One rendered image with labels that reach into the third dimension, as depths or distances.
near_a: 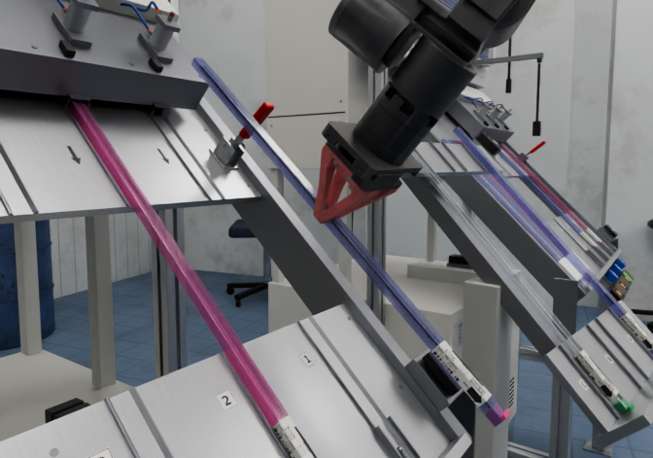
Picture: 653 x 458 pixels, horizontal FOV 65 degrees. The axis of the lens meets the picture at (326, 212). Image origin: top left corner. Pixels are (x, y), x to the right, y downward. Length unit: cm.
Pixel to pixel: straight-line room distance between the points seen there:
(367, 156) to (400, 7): 13
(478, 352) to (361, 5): 60
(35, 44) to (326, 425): 47
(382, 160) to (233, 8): 453
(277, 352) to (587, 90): 371
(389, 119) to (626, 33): 351
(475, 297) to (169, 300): 50
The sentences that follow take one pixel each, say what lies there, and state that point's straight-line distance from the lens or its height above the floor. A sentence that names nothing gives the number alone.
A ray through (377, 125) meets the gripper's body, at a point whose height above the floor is 105.
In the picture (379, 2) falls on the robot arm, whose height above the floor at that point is 115.
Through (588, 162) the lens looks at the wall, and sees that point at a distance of 405.
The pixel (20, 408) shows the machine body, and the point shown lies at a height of 62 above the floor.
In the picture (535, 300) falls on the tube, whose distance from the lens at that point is 73.
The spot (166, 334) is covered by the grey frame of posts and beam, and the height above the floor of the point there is 74.
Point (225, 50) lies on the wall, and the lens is 492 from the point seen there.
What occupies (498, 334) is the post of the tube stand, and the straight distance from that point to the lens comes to 87.
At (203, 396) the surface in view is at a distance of 45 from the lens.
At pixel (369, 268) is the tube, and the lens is 50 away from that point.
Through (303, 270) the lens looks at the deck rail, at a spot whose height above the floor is 88.
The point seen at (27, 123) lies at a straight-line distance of 61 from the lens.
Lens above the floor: 102
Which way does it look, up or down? 5 degrees down
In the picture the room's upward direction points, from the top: straight up
